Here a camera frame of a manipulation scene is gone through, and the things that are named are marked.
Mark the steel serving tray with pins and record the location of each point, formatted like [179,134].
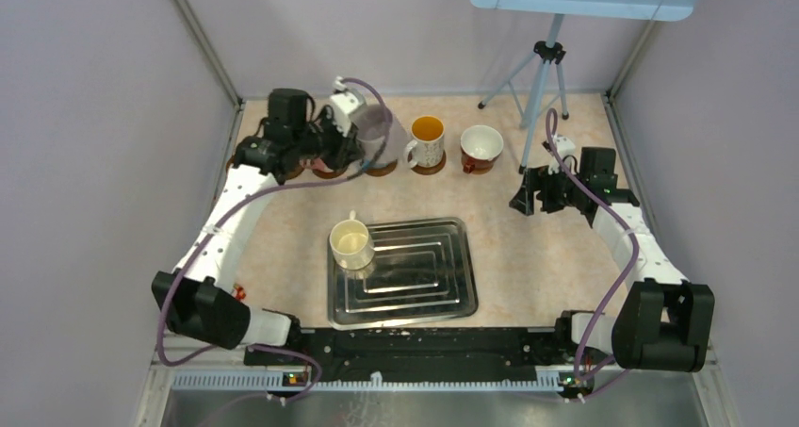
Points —
[421,272]

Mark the cream mug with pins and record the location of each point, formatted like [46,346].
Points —
[351,244]

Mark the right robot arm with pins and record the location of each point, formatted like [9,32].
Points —
[665,320]

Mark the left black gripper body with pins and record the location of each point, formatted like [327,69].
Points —
[322,140]

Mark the white red-bottom cup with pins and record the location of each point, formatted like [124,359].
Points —
[481,146]

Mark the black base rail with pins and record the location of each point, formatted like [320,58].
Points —
[436,355]

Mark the music stand tripod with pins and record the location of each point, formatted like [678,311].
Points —
[549,53]

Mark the silver mug orange inside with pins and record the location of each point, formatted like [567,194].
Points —
[427,142]

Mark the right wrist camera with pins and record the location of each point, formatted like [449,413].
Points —
[565,148]

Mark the owl sticker toy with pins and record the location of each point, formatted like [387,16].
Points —
[239,292]

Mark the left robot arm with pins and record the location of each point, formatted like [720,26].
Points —
[196,299]

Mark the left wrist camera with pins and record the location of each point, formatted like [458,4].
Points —
[345,103]

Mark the pink mug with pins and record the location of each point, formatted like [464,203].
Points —
[316,165]

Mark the lilac mug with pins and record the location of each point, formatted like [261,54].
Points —
[382,141]

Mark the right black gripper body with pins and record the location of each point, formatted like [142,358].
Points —
[559,191]

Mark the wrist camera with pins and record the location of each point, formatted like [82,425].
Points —
[345,103]
[565,148]

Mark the brown coaster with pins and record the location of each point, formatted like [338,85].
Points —
[328,175]
[383,170]
[433,169]

